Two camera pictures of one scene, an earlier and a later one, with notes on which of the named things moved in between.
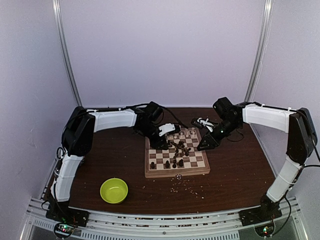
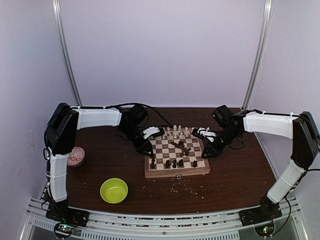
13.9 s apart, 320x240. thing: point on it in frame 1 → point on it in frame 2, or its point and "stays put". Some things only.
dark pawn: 174,165 stays put
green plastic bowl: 114,190 stays put
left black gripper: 156,144 → 141,147
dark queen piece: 180,163 → 168,164
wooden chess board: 182,157 stays put
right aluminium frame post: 261,34 stays put
